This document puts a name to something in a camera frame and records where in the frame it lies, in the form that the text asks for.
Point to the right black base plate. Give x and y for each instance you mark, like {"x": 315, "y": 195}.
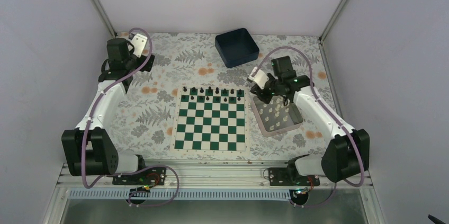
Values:
{"x": 284, "y": 177}

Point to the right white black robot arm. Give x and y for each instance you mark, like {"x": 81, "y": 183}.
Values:
{"x": 348, "y": 149}

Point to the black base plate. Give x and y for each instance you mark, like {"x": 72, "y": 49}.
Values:
{"x": 150, "y": 177}
{"x": 284, "y": 177}

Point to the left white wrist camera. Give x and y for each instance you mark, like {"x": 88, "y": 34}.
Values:
{"x": 137, "y": 44}

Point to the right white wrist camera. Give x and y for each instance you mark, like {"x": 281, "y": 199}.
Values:
{"x": 258, "y": 77}

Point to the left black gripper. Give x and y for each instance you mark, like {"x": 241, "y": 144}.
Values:
{"x": 147, "y": 68}

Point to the dark blue square bin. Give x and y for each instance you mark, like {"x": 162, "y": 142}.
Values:
{"x": 236, "y": 47}

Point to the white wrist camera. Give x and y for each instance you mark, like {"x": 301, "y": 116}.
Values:
{"x": 258, "y": 77}
{"x": 137, "y": 44}

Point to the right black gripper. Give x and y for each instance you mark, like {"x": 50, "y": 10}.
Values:
{"x": 265, "y": 98}

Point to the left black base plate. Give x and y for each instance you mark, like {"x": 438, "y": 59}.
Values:
{"x": 150, "y": 177}

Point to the metal tray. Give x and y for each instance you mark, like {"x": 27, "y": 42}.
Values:
{"x": 275, "y": 117}

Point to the floral patterned table mat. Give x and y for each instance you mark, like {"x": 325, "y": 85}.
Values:
{"x": 144, "y": 121}

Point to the green white chess board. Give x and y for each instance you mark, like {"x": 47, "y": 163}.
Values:
{"x": 208, "y": 127}

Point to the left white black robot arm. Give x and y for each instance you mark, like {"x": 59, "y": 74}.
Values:
{"x": 93, "y": 132}

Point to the aluminium rail frame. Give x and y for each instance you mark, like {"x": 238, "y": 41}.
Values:
{"x": 212, "y": 192}

